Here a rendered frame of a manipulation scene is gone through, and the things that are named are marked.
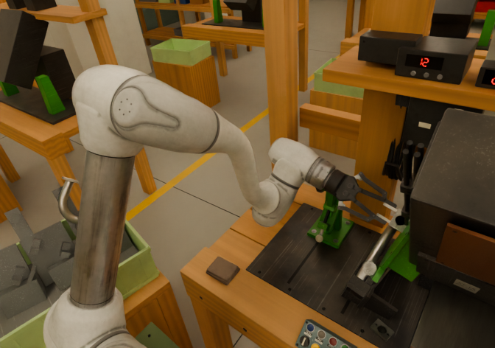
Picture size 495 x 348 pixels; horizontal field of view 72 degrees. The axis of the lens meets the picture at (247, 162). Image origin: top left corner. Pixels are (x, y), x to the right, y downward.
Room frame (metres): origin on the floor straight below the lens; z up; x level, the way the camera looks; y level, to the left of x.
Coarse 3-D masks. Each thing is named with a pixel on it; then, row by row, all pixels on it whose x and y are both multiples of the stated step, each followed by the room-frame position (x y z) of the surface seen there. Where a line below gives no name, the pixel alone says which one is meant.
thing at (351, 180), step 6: (336, 174) 0.79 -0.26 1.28; (342, 174) 0.79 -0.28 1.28; (330, 180) 0.78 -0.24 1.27; (336, 180) 0.77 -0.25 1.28; (342, 180) 0.77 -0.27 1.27; (348, 180) 0.78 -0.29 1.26; (354, 180) 0.77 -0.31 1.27; (330, 186) 0.77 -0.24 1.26; (336, 186) 0.76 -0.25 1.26; (342, 186) 0.77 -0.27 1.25; (330, 192) 0.77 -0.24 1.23; (336, 192) 0.77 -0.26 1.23; (342, 192) 0.76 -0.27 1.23; (348, 192) 0.75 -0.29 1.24; (354, 192) 0.75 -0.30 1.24; (342, 198) 0.75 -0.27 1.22; (348, 198) 0.74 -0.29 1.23
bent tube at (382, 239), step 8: (400, 216) 0.70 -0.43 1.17; (392, 224) 0.65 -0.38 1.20; (400, 224) 0.71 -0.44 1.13; (384, 232) 0.72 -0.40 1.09; (392, 232) 0.71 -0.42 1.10; (384, 240) 0.70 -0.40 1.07; (376, 248) 0.69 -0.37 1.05; (384, 248) 0.69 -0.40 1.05; (368, 256) 0.68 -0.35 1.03; (376, 256) 0.67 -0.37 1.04; (360, 272) 0.65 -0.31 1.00
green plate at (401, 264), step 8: (408, 224) 0.62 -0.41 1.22; (408, 232) 0.55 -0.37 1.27; (400, 240) 0.57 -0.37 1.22; (408, 240) 0.54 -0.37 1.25; (392, 248) 0.60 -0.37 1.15; (400, 248) 0.55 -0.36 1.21; (408, 248) 0.55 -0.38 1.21; (392, 256) 0.56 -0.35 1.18; (400, 256) 0.56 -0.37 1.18; (408, 256) 0.55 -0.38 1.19; (384, 264) 0.57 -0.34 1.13; (392, 264) 0.57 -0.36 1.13; (400, 264) 0.56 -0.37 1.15; (408, 264) 0.54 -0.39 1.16; (400, 272) 0.55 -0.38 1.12; (408, 272) 0.54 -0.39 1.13; (416, 272) 0.53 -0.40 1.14
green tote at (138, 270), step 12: (132, 228) 0.99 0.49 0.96; (72, 240) 1.07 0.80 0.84; (132, 240) 1.03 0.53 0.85; (24, 252) 0.97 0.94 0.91; (144, 252) 0.86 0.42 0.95; (120, 264) 0.81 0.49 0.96; (132, 264) 0.83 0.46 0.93; (144, 264) 0.86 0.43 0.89; (120, 276) 0.80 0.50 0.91; (132, 276) 0.82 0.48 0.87; (144, 276) 0.85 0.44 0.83; (156, 276) 0.87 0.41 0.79; (120, 288) 0.79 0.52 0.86; (132, 288) 0.81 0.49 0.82; (24, 324) 0.62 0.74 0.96; (36, 324) 0.63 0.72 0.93; (12, 336) 0.59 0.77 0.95; (24, 336) 0.60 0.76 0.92; (36, 336) 0.62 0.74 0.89
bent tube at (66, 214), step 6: (66, 180) 1.04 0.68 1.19; (72, 180) 1.05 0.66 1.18; (66, 186) 1.03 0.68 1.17; (72, 186) 1.05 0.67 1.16; (60, 192) 1.02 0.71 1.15; (66, 192) 1.02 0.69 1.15; (60, 198) 1.00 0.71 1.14; (66, 198) 1.01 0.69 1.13; (60, 204) 0.99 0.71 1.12; (66, 204) 1.00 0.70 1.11; (60, 210) 0.98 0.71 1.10; (66, 210) 0.99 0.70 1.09; (66, 216) 0.97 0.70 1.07; (72, 216) 0.98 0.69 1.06; (72, 222) 0.97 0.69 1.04
